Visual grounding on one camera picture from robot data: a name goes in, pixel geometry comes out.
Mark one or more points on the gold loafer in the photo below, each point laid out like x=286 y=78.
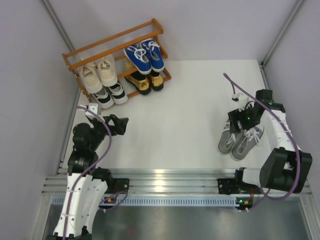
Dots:
x=156 y=81
x=139 y=81

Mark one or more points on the aluminium rail frame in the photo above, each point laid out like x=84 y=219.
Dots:
x=173 y=181

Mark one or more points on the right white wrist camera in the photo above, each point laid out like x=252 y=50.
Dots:
x=241 y=99

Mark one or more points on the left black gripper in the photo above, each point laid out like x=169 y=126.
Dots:
x=120 y=124

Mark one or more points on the blue canvas sneaker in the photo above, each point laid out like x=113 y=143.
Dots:
x=153 y=52
x=138 y=57

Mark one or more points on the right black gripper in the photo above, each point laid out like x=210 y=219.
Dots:
x=235 y=116

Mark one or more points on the perforated grey cable tray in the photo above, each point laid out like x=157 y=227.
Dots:
x=175 y=201

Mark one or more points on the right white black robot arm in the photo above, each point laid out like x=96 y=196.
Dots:
x=287 y=166

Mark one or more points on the grey canvas sneaker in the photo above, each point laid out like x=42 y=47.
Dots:
x=246 y=143
x=227 y=139

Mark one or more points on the beige sneaker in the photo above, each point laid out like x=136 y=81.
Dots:
x=107 y=70
x=89 y=77

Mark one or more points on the black white sneaker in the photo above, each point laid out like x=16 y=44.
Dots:
x=118 y=93
x=103 y=98

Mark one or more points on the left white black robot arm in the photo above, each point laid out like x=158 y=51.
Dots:
x=86 y=183

